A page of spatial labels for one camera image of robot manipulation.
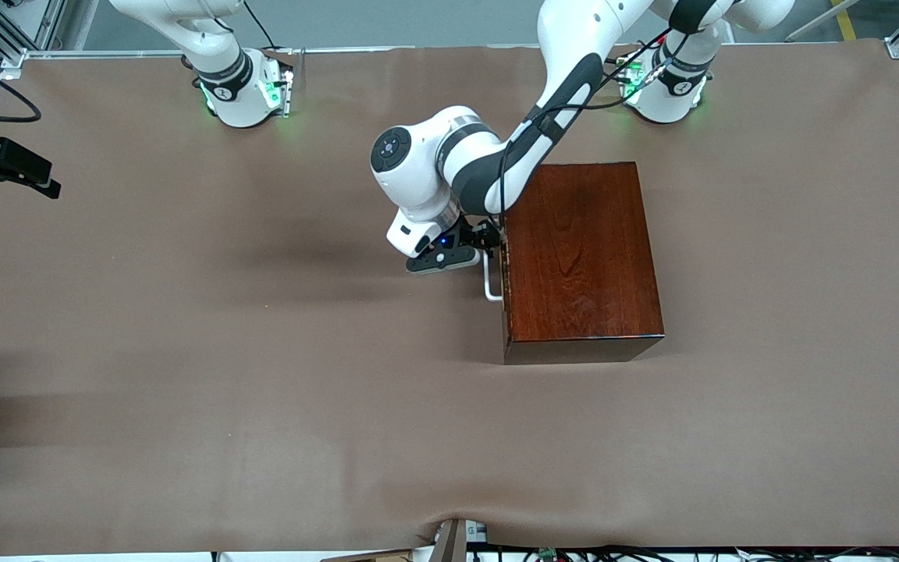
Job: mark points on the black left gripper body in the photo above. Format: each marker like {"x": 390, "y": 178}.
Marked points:
{"x": 477, "y": 236}

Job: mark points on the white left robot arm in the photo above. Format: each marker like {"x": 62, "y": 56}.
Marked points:
{"x": 418, "y": 164}

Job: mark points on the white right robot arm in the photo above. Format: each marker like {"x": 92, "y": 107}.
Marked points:
{"x": 231, "y": 86}

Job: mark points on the dark wooden drawer cabinet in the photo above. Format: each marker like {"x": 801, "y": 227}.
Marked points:
{"x": 582, "y": 257}

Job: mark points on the brown paper table cover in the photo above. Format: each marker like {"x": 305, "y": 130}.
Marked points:
{"x": 262, "y": 351}

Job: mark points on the metal bracket at table edge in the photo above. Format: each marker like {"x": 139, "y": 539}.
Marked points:
{"x": 453, "y": 540}

